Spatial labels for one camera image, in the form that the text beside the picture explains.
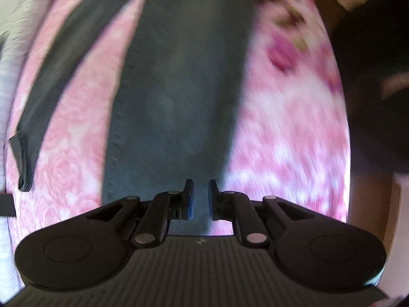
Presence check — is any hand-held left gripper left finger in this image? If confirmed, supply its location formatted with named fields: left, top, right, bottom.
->
left=86, top=179, right=195, bottom=249

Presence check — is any dark grey shirt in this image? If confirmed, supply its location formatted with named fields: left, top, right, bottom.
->
left=9, top=0, right=260, bottom=238

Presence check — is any pink floral bedsheet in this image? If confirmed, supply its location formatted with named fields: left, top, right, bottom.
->
left=6, top=0, right=352, bottom=240

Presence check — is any dark cloth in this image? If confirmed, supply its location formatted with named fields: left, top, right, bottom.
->
left=329, top=0, right=409, bottom=183

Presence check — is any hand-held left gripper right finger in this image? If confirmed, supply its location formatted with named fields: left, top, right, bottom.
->
left=208, top=179, right=317, bottom=249

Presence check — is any black strap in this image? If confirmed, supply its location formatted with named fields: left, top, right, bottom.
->
left=0, top=191, right=17, bottom=218

